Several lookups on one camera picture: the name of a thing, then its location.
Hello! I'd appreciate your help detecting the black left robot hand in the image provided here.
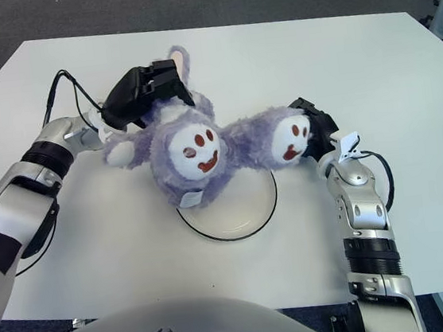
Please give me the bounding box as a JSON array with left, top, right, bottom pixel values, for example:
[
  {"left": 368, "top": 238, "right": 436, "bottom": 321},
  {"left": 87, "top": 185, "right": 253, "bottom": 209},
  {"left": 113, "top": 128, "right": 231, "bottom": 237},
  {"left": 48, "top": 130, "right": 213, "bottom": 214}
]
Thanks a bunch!
[{"left": 96, "top": 56, "right": 198, "bottom": 135}]

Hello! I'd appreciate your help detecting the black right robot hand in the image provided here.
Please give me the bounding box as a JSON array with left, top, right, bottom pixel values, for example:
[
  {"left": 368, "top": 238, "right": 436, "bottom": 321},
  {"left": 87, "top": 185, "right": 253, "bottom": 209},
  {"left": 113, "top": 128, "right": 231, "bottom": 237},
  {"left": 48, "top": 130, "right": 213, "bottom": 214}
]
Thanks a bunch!
[{"left": 286, "top": 93, "right": 344, "bottom": 163}]

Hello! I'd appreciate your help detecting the purple plush bunny doll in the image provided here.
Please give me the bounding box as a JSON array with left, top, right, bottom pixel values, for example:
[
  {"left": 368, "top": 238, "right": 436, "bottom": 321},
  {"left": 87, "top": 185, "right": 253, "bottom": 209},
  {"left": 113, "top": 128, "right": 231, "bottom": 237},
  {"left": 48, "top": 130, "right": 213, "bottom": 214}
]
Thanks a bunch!
[{"left": 91, "top": 30, "right": 321, "bottom": 220}]

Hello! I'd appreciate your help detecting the white plate black rim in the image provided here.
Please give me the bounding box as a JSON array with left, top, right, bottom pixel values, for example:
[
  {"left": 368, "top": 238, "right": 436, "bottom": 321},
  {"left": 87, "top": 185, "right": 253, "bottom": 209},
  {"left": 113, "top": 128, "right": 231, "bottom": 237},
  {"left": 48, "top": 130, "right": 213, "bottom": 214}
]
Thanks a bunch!
[{"left": 171, "top": 167, "right": 283, "bottom": 248}]

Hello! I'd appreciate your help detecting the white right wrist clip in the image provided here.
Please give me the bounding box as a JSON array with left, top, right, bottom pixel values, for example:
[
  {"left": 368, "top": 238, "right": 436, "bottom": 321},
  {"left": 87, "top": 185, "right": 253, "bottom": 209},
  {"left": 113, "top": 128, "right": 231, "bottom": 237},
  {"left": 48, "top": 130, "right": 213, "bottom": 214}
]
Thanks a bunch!
[{"left": 328, "top": 129, "right": 364, "bottom": 165}]

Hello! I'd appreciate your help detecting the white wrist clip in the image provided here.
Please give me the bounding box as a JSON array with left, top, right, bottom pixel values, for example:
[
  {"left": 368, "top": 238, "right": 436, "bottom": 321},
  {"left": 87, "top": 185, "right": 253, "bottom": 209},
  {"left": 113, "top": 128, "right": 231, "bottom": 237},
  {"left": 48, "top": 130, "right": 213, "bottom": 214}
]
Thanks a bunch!
[
  {"left": 87, "top": 108, "right": 115, "bottom": 144},
  {"left": 328, "top": 129, "right": 364, "bottom": 165}
]

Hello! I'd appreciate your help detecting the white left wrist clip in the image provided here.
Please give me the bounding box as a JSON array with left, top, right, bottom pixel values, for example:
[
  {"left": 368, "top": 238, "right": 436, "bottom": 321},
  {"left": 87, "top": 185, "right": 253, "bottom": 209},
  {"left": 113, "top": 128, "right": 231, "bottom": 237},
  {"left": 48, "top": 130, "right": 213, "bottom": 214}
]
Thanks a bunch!
[{"left": 87, "top": 108, "right": 115, "bottom": 144}]

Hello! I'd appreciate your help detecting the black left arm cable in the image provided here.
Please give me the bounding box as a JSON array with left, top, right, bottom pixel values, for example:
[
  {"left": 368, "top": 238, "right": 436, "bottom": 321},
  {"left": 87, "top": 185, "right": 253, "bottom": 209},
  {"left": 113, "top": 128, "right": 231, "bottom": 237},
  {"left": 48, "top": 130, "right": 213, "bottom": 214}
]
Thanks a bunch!
[{"left": 0, "top": 64, "right": 125, "bottom": 278}]

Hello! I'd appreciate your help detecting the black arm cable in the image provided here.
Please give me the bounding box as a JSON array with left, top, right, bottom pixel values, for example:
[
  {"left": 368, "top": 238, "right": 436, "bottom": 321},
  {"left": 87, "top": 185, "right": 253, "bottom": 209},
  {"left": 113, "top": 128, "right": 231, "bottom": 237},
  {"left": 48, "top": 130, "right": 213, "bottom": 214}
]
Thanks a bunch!
[
  {"left": 358, "top": 146, "right": 398, "bottom": 213},
  {"left": 0, "top": 64, "right": 125, "bottom": 278}
]

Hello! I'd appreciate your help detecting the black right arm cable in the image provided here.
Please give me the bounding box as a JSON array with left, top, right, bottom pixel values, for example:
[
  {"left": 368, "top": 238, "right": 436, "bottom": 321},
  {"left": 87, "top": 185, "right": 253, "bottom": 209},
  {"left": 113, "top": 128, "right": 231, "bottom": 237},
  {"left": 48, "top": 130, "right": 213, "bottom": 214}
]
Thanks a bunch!
[{"left": 358, "top": 146, "right": 398, "bottom": 213}]

